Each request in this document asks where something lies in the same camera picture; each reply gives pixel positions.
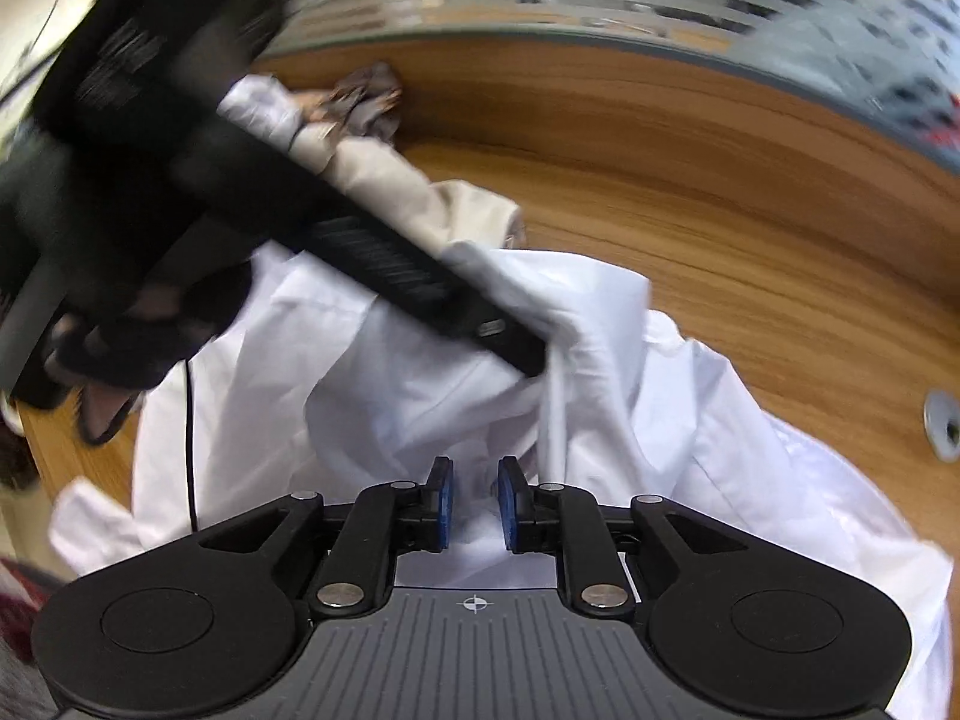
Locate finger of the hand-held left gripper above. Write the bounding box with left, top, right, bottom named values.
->
left=427, top=270, right=547, bottom=378

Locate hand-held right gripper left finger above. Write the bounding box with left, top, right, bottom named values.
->
left=199, top=456, right=456, bottom=611

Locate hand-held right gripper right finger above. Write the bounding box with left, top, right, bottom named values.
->
left=497, top=456, right=751, bottom=611

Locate white collared shirt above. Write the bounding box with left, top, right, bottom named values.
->
left=49, top=244, right=950, bottom=720

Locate person's left hand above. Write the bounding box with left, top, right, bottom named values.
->
left=0, top=142, right=254, bottom=391

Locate crumpled white garment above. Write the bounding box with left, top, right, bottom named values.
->
left=217, top=75, right=305, bottom=152

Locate beige garment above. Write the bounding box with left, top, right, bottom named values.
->
left=289, top=120, right=527, bottom=257

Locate grey patterned cloth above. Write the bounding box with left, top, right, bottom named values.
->
left=330, top=62, right=404, bottom=141

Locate grey and red fabric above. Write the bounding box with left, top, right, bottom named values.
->
left=0, top=555, right=55, bottom=695

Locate black cable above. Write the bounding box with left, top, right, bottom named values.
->
left=182, top=358, right=202, bottom=535

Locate grey cable grommet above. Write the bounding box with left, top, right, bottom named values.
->
left=923, top=388, right=960, bottom=464

